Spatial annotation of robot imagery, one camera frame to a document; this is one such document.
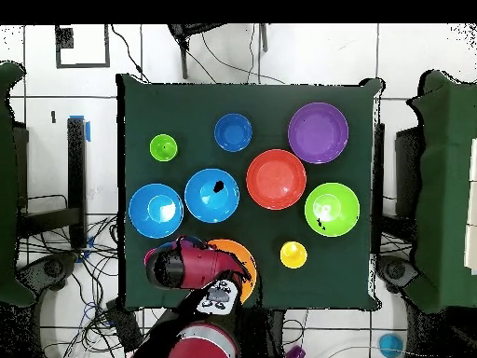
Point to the large yellow-orange bowl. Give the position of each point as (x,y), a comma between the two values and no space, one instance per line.
(242,253)

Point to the green cloth side table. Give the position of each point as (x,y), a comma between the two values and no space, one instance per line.
(7,186)
(443,186)

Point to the purple cup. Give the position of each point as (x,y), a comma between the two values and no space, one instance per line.
(296,353)

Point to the small dark blue bowl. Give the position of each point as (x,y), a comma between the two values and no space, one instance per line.
(233,132)

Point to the black floor frame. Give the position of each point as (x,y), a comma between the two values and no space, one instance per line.
(64,37)

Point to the green cup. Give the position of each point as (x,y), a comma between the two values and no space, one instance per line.
(164,151)

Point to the dark green tablecloth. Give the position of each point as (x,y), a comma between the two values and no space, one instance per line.
(261,100)

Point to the blue cup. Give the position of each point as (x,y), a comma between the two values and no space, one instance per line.
(390,345)

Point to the orange-red shallow bowl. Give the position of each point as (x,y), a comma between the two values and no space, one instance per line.
(275,179)

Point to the green bowl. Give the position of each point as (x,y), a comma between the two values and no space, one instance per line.
(343,201)

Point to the light blue bowl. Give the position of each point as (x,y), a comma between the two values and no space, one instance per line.
(205,209)
(141,223)

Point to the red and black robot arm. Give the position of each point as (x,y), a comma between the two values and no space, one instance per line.
(201,266)

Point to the black table frame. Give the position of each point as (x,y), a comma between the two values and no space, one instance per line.
(408,167)
(76,167)

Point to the yellow cup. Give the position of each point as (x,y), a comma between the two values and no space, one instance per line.
(293,257)

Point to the purple bowl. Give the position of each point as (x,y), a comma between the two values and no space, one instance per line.
(318,132)

